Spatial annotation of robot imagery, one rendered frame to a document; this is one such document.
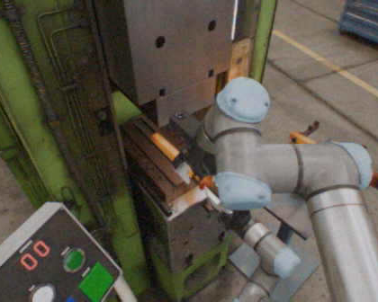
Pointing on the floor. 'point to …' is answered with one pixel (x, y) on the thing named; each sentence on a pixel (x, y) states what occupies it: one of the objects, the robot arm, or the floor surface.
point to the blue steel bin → (367, 20)
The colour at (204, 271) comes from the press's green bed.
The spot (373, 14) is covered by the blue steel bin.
